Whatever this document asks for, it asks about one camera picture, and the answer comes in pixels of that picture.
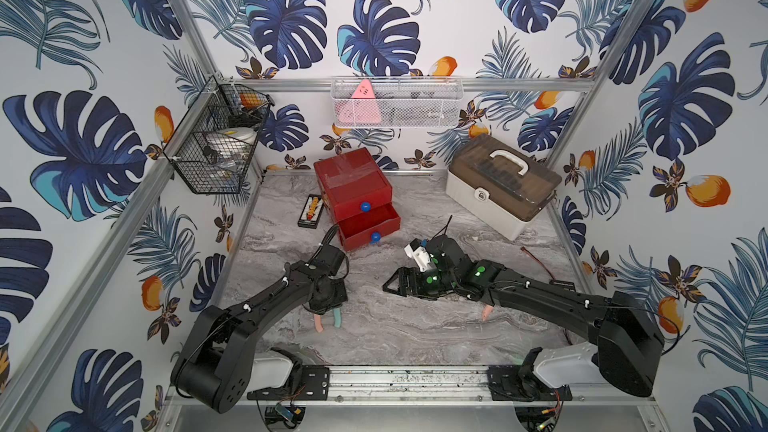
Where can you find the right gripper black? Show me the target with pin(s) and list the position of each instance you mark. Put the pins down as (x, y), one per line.
(401, 275)

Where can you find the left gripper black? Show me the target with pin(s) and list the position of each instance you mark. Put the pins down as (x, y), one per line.
(327, 303)

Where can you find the pink fruit knife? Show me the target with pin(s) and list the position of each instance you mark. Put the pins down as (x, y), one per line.
(486, 313)
(318, 323)

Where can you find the red three-drawer cabinet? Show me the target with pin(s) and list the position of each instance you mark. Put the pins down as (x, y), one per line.
(359, 198)

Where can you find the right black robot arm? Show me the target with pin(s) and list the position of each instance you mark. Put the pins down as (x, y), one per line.
(622, 345)

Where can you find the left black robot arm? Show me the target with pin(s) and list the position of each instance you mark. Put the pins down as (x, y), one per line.
(215, 365)

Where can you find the brown lid storage box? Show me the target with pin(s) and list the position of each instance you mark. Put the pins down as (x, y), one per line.
(499, 185)

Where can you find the pink triangle item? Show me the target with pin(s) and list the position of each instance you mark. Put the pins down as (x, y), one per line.
(360, 108)

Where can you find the white object in basket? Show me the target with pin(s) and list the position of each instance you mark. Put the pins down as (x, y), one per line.
(228, 143)

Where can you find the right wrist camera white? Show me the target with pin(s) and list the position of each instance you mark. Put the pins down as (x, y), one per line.
(416, 251)

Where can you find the aluminium front rail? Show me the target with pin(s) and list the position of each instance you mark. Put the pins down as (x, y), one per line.
(428, 385)

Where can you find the clear wall shelf basket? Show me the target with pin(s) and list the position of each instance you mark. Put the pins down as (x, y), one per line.
(408, 102)

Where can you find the black wire basket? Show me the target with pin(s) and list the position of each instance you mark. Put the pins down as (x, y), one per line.
(218, 106)

